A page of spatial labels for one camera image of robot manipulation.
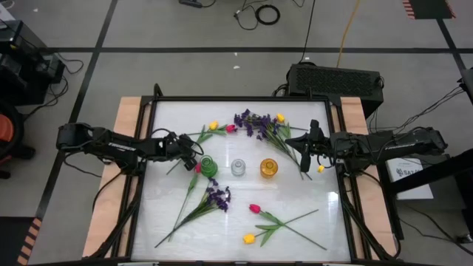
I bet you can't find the amber glass vase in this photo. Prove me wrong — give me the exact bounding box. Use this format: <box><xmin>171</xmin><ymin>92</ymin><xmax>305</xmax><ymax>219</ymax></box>
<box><xmin>259</xmin><ymin>157</ymin><xmax>279</xmax><ymax>180</ymax></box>

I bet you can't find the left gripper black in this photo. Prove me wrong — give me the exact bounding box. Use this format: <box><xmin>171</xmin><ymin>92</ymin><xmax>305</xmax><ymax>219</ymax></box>
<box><xmin>158</xmin><ymin>131</ymin><xmax>203</xmax><ymax>171</ymax></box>

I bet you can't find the black metal table frame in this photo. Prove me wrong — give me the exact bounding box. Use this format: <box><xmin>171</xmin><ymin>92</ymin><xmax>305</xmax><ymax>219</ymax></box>
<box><xmin>90</xmin><ymin>83</ymin><xmax>400</xmax><ymax>266</ymax></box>

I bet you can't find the long black floor cable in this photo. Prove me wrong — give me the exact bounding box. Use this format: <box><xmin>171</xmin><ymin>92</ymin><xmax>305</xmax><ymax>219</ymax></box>
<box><xmin>298</xmin><ymin>0</ymin><xmax>317</xmax><ymax>64</ymax></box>

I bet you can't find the black metal stand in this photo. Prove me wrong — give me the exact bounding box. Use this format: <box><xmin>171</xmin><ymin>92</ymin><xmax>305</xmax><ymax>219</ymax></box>
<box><xmin>376</xmin><ymin>68</ymin><xmax>473</xmax><ymax>241</ymax></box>

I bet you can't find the orange and black vacuum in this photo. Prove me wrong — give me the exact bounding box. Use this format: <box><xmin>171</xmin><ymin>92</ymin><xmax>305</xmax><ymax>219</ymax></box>
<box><xmin>0</xmin><ymin>99</ymin><xmax>37</xmax><ymax>180</ymax></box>

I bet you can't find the black equipment rack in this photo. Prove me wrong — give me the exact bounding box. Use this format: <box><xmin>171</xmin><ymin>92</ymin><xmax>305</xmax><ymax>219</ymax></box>
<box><xmin>0</xmin><ymin>20</ymin><xmax>67</xmax><ymax>106</ymax></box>

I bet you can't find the white printed sheet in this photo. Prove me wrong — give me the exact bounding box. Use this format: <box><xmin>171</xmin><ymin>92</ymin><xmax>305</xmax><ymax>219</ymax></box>
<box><xmin>386</xmin><ymin>157</ymin><xmax>434</xmax><ymax>201</ymax></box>

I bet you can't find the coiled black cable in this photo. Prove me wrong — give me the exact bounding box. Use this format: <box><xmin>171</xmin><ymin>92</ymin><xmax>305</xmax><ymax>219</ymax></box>
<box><xmin>254</xmin><ymin>4</ymin><xmax>281</xmax><ymax>26</ymax></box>

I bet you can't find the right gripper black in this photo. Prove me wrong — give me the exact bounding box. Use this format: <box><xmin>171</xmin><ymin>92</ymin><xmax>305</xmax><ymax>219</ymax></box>
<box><xmin>285</xmin><ymin>119</ymin><xmax>333</xmax><ymax>173</ymax></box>

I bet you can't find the purple artificial flower bunch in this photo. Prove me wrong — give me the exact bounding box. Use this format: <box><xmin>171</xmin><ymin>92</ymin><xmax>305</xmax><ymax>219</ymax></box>
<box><xmin>154</xmin><ymin>177</ymin><xmax>232</xmax><ymax>249</ymax></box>
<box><xmin>233</xmin><ymin>108</ymin><xmax>306</xmax><ymax>181</ymax></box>

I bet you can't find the clear glass vase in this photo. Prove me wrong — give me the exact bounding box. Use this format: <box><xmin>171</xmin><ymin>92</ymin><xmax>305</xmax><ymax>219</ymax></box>
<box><xmin>231</xmin><ymin>158</ymin><xmax>247</xmax><ymax>177</ymax></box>

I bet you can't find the black mat striped edge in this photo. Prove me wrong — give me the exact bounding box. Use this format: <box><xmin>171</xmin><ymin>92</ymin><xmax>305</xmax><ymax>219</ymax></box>
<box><xmin>402</xmin><ymin>0</ymin><xmax>457</xmax><ymax>20</ymax></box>
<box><xmin>0</xmin><ymin>216</ymin><xmax>42</xmax><ymax>266</ymax></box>

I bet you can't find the black computer case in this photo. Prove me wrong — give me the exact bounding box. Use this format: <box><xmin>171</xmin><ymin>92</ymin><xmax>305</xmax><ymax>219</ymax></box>
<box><xmin>287</xmin><ymin>62</ymin><xmax>384</xmax><ymax>119</ymax></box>

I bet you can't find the yellow power cable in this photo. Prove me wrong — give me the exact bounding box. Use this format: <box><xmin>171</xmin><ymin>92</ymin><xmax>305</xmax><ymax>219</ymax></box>
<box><xmin>335</xmin><ymin>0</ymin><xmax>362</xmax><ymax>69</ymax></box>

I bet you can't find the yellow artificial tulip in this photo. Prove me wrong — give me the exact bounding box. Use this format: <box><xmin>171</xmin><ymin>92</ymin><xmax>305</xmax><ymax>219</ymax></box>
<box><xmin>242</xmin><ymin>208</ymin><xmax>320</xmax><ymax>248</ymax></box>
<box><xmin>275</xmin><ymin>113</ymin><xmax>313</xmax><ymax>182</ymax></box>
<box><xmin>165</xmin><ymin>120</ymin><xmax>228</xmax><ymax>176</ymax></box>

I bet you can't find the green glass vase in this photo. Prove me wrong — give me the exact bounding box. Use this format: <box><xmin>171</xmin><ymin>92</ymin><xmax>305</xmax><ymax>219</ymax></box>
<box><xmin>200</xmin><ymin>154</ymin><xmax>219</xmax><ymax>178</ymax></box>

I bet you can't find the light wooden side board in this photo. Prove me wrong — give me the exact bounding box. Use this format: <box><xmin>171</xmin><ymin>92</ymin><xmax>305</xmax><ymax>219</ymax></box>
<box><xmin>81</xmin><ymin>96</ymin><xmax>152</xmax><ymax>259</ymax></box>
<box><xmin>330</xmin><ymin>96</ymin><xmax>398</xmax><ymax>256</ymax></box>

